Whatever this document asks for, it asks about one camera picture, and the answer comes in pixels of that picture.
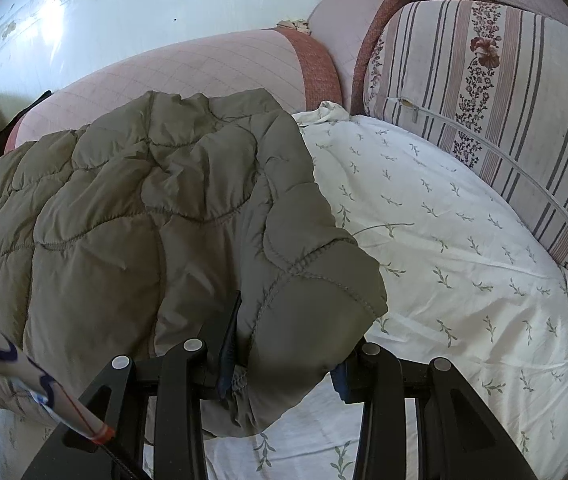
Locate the beige crumpled cloth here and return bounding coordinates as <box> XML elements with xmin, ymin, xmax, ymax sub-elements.
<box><xmin>276</xmin><ymin>18</ymin><xmax>313</xmax><ymax>37</ymax></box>

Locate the long pink sofa cushion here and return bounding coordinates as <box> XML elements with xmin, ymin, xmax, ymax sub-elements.
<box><xmin>3</xmin><ymin>26</ymin><xmax>343</xmax><ymax>155</ymax></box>

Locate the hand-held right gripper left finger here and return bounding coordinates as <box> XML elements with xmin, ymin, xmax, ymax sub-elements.
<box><xmin>20</xmin><ymin>292</ymin><xmax>243</xmax><ymax>480</ymax></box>

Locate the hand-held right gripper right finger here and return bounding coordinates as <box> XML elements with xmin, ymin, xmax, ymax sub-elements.
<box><xmin>330</xmin><ymin>342</ymin><xmax>538</xmax><ymax>480</ymax></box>

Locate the olive quilted jacket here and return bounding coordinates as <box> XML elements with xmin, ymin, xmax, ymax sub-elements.
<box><xmin>0</xmin><ymin>88</ymin><xmax>389</xmax><ymax>439</ymax></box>

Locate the black cable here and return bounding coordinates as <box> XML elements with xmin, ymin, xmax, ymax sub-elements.
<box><xmin>98</xmin><ymin>437</ymin><xmax>152</xmax><ymax>480</ymax></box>

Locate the striped floral pillow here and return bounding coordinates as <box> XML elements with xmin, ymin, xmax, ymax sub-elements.
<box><xmin>363</xmin><ymin>0</ymin><xmax>568</xmax><ymax>308</ymax></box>

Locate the white leaf print bed sheet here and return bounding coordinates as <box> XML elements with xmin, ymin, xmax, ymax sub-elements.
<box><xmin>0</xmin><ymin>101</ymin><xmax>568</xmax><ymax>480</ymax></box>

